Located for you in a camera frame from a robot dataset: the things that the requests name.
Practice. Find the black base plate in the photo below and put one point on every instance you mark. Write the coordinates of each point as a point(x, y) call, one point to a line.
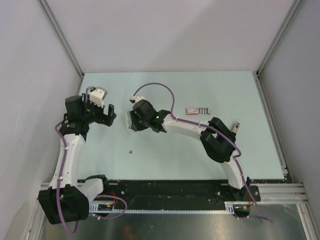
point(176, 195)

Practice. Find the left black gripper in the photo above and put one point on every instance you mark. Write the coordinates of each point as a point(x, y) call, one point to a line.
point(104, 119)

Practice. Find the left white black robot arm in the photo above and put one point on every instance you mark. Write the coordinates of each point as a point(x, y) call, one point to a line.
point(64, 201)

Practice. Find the right aluminium frame post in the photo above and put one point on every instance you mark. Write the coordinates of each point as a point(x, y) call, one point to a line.
point(280, 34)

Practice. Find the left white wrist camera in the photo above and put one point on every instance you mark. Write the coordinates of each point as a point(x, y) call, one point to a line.
point(96, 95)

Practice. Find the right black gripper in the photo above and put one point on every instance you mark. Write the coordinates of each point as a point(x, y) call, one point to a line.
point(135, 126)

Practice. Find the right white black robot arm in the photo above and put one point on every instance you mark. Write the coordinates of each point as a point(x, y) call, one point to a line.
point(218, 141)

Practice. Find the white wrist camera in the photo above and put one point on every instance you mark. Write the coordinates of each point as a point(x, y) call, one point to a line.
point(136, 98)
point(96, 95)

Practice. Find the left aluminium frame post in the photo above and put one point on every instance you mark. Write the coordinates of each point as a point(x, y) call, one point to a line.
point(55, 26)

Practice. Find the aluminium frame post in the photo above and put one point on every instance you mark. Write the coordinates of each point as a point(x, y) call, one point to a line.
point(280, 34)
point(55, 26)

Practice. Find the white stapler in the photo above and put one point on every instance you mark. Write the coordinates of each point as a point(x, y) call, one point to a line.
point(128, 120)

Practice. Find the red staple box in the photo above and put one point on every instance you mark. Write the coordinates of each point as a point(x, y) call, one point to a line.
point(197, 111)

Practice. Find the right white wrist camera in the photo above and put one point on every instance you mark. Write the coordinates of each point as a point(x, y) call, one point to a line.
point(136, 98)

